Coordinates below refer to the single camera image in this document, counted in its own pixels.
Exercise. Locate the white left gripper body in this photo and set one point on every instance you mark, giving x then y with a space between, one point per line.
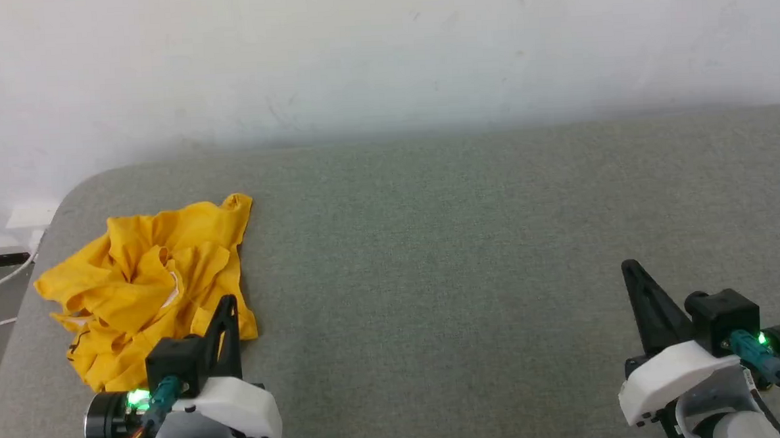
240 406

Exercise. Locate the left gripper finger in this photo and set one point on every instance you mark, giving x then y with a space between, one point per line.
227 338

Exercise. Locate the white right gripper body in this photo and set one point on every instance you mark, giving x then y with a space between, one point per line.
673 374

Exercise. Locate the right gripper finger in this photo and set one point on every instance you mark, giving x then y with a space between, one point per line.
654 313

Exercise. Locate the yellow garment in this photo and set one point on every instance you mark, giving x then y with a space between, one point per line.
136 276

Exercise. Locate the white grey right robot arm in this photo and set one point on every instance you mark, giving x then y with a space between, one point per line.
727 408

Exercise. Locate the black round left wrist motor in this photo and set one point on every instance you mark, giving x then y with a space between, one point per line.
106 422

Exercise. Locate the grey fabric sofa cushion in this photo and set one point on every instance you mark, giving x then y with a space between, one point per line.
445 269

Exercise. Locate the black skirting strip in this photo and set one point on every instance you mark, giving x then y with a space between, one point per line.
0 260

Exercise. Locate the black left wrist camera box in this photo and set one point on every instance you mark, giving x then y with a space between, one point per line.
174 361

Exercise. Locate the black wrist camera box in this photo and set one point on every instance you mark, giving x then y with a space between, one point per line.
174 361
723 319

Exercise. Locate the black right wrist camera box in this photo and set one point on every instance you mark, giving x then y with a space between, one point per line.
723 319

